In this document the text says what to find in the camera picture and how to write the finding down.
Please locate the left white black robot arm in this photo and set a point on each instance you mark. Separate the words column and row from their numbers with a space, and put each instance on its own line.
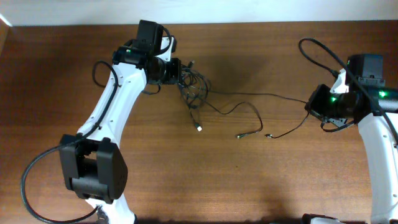
column 92, row 164

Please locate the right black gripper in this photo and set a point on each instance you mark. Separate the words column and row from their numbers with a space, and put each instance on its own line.
column 316, row 101

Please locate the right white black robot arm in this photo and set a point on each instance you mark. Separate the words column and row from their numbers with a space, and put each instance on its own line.
column 364, row 74

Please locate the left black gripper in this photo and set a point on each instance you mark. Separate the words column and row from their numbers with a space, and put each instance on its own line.
column 175, row 71

